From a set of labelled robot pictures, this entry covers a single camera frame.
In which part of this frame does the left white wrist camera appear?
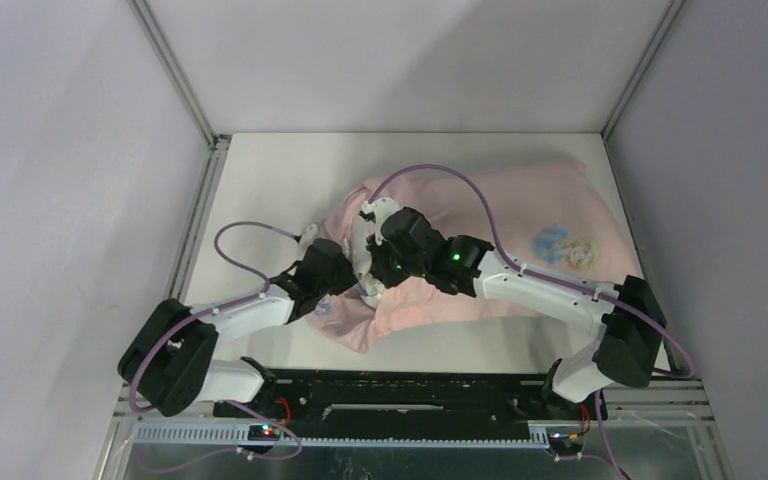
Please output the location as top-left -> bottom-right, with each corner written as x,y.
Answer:
296,223 -> 320,250

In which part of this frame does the right aluminium frame post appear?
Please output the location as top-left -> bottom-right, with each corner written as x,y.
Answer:
600,0 -> 689,143

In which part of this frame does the grey slotted cable duct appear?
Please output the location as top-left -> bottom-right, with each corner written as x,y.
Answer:
132,423 -> 550,449

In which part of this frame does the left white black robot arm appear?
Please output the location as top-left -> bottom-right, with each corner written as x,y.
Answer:
117,239 -> 356,417

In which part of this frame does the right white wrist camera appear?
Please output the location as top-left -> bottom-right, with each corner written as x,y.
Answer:
359,197 -> 401,226

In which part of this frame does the aluminium frame post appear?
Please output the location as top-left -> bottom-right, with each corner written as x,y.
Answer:
600,0 -> 689,143
125,0 -> 233,147

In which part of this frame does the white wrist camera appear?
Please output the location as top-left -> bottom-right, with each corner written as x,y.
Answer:
296,223 -> 320,250
359,197 -> 401,226

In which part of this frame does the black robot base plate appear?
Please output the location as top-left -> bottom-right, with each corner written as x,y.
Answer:
248,369 -> 607,439

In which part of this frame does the left aluminium frame post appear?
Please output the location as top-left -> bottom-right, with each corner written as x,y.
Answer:
125,0 -> 233,147

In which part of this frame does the white pillow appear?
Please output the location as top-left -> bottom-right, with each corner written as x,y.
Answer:
347,212 -> 386,309

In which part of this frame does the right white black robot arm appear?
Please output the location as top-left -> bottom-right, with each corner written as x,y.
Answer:
359,203 -> 665,418

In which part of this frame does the pink and blue pillowcase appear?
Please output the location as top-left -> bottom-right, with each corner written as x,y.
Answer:
308,160 -> 641,353

